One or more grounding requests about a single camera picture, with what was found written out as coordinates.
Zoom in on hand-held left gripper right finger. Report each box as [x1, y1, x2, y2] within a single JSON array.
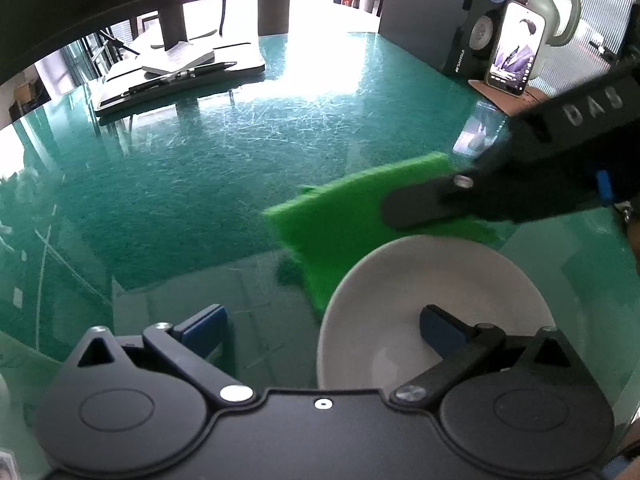
[[389, 304, 576, 407]]

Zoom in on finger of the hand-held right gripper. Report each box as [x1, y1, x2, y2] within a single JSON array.
[[381, 159, 507, 232]]

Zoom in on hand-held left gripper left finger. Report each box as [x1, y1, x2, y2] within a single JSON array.
[[59, 303, 258, 407]]

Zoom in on white bowl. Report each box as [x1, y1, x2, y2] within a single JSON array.
[[316, 234, 557, 390]]

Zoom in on green cloth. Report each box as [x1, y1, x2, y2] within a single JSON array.
[[263, 151, 502, 322]]

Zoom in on person's right forearm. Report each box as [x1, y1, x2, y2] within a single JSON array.
[[620, 200, 640, 277]]

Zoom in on brown mouse pad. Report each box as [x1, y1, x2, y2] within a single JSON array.
[[467, 77, 557, 117]]

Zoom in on smartphone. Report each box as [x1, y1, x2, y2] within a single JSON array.
[[484, 0, 548, 98]]

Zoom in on white electric kettle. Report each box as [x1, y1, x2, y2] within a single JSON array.
[[516, 0, 584, 82]]

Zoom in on black speaker with blue knob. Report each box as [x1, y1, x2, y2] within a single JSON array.
[[377, 0, 539, 79]]

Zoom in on black pen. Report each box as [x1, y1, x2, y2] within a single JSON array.
[[128, 60, 239, 96]]

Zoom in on white open notebook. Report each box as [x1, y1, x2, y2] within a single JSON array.
[[140, 41, 217, 77]]

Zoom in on black monitor stand post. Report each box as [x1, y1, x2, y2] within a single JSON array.
[[158, 1, 188, 47], [256, 0, 293, 39]]

